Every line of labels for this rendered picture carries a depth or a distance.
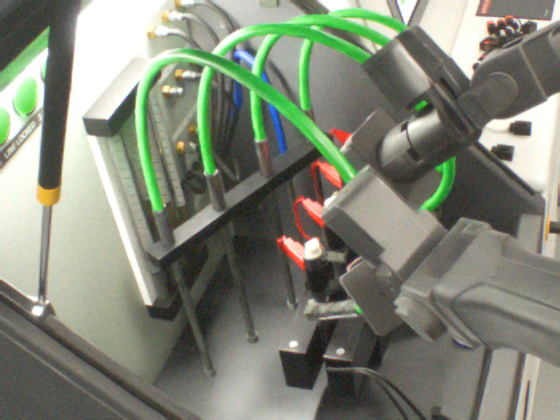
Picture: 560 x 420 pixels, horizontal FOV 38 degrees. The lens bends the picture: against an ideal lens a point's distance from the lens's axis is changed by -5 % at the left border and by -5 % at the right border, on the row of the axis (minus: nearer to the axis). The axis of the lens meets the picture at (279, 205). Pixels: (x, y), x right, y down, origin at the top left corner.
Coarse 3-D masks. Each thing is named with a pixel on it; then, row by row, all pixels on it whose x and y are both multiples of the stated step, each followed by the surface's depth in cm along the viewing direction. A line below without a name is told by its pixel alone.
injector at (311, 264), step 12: (324, 252) 104; (312, 264) 104; (324, 264) 105; (312, 276) 105; (324, 276) 105; (312, 288) 107; (324, 288) 107; (336, 288) 106; (324, 300) 109; (324, 324) 111; (324, 336) 113; (324, 348) 114
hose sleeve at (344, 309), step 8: (320, 304) 94; (328, 304) 92; (336, 304) 91; (344, 304) 89; (352, 304) 88; (320, 312) 93; (328, 312) 92; (336, 312) 91; (344, 312) 89; (352, 312) 88
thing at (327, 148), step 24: (192, 48) 83; (144, 72) 91; (240, 72) 79; (144, 96) 94; (264, 96) 78; (144, 120) 98; (144, 144) 101; (144, 168) 103; (336, 168) 77; (360, 312) 88
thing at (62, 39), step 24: (72, 0) 48; (72, 24) 50; (48, 48) 52; (72, 48) 51; (48, 72) 53; (72, 72) 54; (48, 96) 54; (48, 120) 56; (48, 144) 58; (48, 168) 59; (48, 192) 61; (48, 216) 64; (48, 240) 67; (48, 312) 74
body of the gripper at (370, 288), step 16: (352, 272) 74; (368, 272) 75; (384, 272) 71; (352, 288) 74; (368, 288) 75; (384, 288) 72; (368, 304) 74; (384, 304) 75; (368, 320) 74; (384, 320) 75; (400, 320) 75
